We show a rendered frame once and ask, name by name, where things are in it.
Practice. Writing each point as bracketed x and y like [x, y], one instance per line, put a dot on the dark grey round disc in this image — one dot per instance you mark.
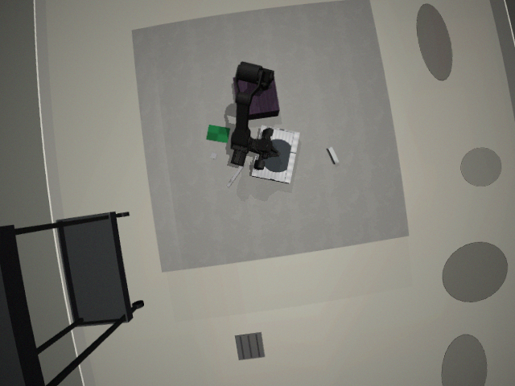
[279, 163]

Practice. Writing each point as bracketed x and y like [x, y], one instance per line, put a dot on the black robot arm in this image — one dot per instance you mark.
[240, 139]

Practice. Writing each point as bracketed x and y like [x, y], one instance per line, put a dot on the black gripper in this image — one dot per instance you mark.
[259, 164]

